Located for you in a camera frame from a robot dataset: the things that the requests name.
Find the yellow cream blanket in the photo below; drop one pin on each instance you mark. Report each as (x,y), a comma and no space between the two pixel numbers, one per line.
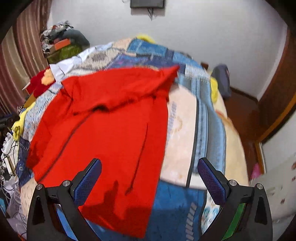
(233,148)

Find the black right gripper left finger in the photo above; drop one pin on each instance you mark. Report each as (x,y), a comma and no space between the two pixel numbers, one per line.
(43,221)

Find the red jacket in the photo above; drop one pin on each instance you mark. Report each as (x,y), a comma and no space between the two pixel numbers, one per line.
(120,117)

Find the black wall-mounted box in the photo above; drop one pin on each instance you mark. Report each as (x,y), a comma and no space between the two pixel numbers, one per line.
(155,4)

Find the blue patchwork bedspread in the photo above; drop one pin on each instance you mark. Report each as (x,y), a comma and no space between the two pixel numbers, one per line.
(176,211)

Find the white power strip with cables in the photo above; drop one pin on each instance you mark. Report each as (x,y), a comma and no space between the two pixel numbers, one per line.
(9,154)

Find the dark blue bag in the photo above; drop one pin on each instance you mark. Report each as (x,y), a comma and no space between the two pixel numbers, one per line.
(221,74)

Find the red plush toy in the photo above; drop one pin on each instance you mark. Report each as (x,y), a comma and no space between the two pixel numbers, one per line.
(40,83)

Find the white shirt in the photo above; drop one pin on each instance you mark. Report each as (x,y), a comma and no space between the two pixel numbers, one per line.
(60,69)

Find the white cabinet with stickers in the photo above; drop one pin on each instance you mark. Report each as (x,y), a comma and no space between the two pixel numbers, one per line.
(279,184)

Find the brown wooden door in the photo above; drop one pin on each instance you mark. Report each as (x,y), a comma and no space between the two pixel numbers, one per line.
(258,120)

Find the striped brown curtain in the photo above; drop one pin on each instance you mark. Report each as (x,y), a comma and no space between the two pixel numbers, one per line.
(21,54)

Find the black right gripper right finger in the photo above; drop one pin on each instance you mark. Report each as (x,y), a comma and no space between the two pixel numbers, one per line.
(245,213)

